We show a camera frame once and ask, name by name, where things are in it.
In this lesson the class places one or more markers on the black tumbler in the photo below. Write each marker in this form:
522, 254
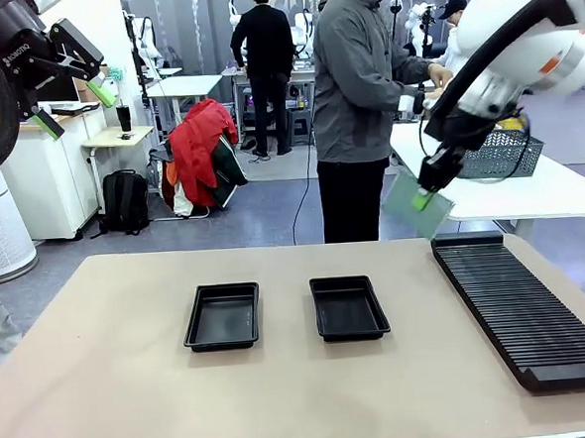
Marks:
124, 119

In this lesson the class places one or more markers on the person in white hoodie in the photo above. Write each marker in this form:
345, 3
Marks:
453, 45

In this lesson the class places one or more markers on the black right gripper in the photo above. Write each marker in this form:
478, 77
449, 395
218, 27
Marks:
466, 131

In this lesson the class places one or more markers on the black slotted rack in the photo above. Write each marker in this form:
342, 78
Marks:
516, 309

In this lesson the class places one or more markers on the white cabinet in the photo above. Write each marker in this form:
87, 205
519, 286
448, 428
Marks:
47, 184

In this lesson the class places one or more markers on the person right hand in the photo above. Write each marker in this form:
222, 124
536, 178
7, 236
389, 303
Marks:
440, 75

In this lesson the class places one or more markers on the person in black clothes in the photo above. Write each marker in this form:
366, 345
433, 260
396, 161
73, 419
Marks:
264, 42

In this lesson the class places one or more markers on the green perforated circuit board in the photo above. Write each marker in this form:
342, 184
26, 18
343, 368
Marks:
403, 204

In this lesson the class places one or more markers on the grey plastic mesh basket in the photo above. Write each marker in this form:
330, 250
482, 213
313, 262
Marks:
507, 158

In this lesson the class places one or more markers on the small wooden side table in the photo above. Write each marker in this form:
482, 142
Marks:
113, 137

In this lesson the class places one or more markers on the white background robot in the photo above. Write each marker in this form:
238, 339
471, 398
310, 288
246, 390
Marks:
145, 44
417, 23

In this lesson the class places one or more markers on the black ESD tray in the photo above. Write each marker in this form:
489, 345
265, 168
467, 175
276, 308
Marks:
224, 322
348, 315

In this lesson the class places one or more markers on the white table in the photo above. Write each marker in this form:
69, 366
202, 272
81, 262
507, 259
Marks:
180, 84
519, 195

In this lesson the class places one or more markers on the red jacket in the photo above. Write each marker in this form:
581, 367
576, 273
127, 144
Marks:
198, 145

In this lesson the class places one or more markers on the grey stool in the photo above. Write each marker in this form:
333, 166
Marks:
299, 124

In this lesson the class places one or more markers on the person in grey jacket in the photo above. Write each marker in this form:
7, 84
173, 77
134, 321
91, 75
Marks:
350, 101

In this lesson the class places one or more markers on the person left hand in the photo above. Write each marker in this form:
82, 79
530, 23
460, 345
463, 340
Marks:
434, 94

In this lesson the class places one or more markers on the brown cardboard box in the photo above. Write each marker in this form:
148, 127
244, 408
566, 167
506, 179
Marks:
89, 96

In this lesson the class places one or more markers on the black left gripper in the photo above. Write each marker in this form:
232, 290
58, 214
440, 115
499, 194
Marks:
18, 42

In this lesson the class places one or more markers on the yellow box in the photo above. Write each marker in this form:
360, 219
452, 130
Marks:
511, 124

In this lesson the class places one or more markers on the person right forearm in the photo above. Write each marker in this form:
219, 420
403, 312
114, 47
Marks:
409, 63

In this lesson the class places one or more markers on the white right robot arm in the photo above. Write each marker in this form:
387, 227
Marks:
508, 17

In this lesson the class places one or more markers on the black backpack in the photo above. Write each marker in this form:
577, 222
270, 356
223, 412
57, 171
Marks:
125, 202

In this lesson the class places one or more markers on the white air purifier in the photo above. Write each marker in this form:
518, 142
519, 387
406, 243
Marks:
0, 237

